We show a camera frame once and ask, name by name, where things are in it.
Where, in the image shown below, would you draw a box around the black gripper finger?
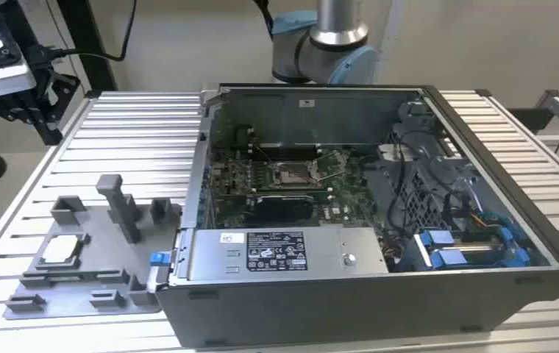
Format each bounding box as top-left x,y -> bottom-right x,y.
0,96 -> 33,123
32,72 -> 83,146

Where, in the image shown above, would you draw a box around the silver square CPU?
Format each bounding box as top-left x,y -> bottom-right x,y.
41,235 -> 83,264

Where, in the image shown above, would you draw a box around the CPU socket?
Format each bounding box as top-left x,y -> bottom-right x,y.
268,161 -> 318,188

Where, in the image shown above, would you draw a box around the black expansion slot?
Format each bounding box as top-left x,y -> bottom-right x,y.
255,187 -> 335,194

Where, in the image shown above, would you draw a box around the grey plastic parts rack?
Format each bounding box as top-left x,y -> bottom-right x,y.
1,174 -> 186,321

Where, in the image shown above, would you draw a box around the black power connector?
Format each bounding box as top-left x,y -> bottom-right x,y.
234,124 -> 255,149

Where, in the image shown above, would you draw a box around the silver power supply unit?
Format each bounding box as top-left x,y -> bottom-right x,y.
188,227 -> 391,281

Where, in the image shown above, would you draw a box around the black expansion card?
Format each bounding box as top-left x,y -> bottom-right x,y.
254,194 -> 318,227

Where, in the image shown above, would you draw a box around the green motherboard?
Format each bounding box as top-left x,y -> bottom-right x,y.
203,143 -> 390,231

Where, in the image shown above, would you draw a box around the dark grey PC case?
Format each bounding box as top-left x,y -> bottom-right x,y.
154,82 -> 559,349

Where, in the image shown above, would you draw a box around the blue disk carrier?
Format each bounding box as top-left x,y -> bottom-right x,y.
414,227 -> 514,252
425,239 -> 530,273

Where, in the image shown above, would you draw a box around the black frame post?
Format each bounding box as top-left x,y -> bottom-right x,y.
39,0 -> 120,93

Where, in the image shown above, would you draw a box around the thin wire locking lever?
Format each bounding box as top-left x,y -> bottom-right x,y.
254,144 -> 276,165

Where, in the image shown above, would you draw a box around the metal socket cover frame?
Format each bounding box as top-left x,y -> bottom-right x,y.
315,149 -> 354,182

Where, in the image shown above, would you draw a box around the silver metal bracket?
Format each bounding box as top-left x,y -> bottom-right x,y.
377,143 -> 417,163

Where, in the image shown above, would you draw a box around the black looped cable in case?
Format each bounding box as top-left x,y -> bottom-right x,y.
386,130 -> 411,231

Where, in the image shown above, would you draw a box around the orange and yellow wires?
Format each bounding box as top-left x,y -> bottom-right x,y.
470,211 -> 494,229

